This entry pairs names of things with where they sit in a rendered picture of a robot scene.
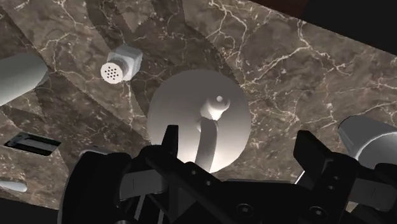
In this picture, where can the white salt shaker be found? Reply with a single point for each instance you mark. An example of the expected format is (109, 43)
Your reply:
(122, 63)

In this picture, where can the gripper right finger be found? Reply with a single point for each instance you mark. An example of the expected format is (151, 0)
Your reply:
(328, 173)

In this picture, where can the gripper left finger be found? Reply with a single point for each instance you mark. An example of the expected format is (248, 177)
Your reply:
(186, 186)

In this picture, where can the black flat rectangular device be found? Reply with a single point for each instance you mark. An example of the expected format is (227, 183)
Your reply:
(32, 144)

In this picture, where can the small white oval object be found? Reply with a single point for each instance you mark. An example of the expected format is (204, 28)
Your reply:
(12, 185)

